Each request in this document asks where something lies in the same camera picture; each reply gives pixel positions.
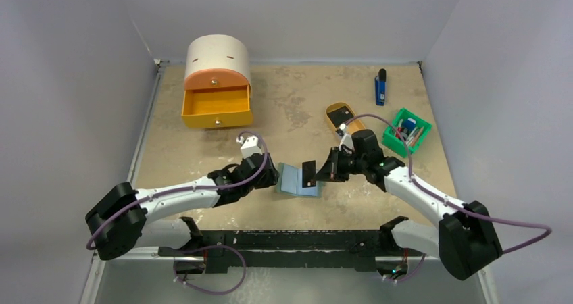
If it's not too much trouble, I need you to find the blue stapler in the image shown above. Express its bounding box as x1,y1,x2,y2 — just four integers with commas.
374,68,387,106

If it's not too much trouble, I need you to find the white orange drawer cabinet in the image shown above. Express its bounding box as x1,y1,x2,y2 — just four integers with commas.
183,34,252,97

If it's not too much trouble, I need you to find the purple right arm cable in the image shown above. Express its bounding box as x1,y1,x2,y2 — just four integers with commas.
340,113,553,255

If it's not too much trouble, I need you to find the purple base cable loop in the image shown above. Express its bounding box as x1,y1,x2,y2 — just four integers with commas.
172,242,248,296

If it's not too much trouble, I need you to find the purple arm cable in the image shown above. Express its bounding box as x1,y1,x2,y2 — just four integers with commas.
86,131,270,251
340,113,553,255

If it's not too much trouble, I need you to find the orange oval tray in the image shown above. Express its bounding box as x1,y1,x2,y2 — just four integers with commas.
325,102,366,140

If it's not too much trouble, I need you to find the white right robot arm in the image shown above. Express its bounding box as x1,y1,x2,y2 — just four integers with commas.
308,130,503,280

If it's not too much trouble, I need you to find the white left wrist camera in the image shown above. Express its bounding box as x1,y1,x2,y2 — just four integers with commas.
236,135,264,159

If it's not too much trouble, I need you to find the yellow open drawer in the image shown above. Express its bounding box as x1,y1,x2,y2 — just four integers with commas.
182,85,253,129

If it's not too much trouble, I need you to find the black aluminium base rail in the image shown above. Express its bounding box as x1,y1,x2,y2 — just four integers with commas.
91,228,488,276

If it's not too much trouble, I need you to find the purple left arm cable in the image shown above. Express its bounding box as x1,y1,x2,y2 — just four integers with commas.
86,131,270,251

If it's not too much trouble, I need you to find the green card holder wallet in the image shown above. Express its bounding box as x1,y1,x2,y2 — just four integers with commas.
274,163,323,199

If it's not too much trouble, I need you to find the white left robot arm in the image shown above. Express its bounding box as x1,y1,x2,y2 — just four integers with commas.
85,153,280,261

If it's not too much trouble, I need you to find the green bin with pens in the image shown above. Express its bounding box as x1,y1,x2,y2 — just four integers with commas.
382,108,433,157

